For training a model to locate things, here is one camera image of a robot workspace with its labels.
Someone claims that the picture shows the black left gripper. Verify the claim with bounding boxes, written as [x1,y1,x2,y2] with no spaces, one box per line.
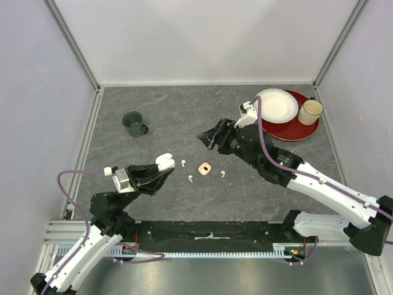
[117,160,174,211]

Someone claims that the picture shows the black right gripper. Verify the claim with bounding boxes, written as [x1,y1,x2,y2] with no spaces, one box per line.
[197,116,260,169]

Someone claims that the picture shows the white earbud charging case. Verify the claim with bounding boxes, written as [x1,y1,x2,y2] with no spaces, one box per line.
[155,153,176,171]

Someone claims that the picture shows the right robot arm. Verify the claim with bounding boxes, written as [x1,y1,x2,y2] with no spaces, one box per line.
[197,118,392,256]

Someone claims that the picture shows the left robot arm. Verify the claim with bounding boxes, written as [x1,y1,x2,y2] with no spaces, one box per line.
[30,159,175,294]

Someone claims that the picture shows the beige earbud charging case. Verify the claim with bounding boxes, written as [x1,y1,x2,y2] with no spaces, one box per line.
[198,162,212,176]

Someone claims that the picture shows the dark green mug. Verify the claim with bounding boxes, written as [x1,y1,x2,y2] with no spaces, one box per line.
[122,111,149,138]

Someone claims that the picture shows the white plate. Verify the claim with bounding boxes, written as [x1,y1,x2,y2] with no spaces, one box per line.
[257,88,298,124]

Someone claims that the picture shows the red round tray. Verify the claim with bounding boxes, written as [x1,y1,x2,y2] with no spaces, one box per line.
[262,90,320,141]

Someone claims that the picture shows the beige patterned cup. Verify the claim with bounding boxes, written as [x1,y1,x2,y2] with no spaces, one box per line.
[298,99,324,125]

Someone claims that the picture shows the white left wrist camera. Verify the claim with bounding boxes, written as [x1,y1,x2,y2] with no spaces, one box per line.
[103,167,134,194]

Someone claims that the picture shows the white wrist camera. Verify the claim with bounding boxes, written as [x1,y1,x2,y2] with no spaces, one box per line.
[235,101,258,128]
[103,167,134,194]

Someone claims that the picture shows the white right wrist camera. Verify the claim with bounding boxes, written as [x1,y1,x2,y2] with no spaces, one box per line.
[235,101,258,128]

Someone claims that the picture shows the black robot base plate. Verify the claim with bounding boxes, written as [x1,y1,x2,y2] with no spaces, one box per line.
[119,221,316,253]

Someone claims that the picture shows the light blue cable duct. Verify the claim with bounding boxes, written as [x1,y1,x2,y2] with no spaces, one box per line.
[104,245,292,259]

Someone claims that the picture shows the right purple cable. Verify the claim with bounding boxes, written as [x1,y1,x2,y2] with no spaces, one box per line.
[253,95,393,267]

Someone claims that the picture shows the purple cable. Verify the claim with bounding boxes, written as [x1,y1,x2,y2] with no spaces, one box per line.
[39,170,166,295]
[253,95,393,267]

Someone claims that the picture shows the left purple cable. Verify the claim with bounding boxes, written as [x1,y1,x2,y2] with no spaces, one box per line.
[39,170,166,295]

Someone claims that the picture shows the aluminium frame rails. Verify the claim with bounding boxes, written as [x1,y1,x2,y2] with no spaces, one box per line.
[39,0,393,295]

